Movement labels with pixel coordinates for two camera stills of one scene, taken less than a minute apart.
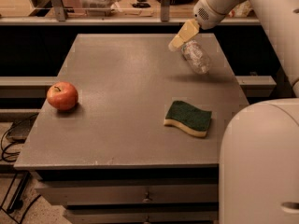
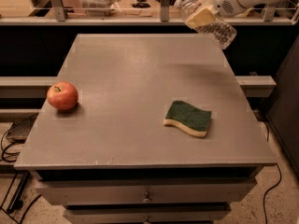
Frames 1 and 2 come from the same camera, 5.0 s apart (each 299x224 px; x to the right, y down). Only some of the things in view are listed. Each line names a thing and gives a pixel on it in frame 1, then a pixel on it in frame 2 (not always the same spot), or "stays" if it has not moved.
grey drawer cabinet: x=111 y=159 stays
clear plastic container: x=100 y=1 stays
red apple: x=62 y=95 stays
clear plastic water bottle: x=197 y=57 to x=220 y=33
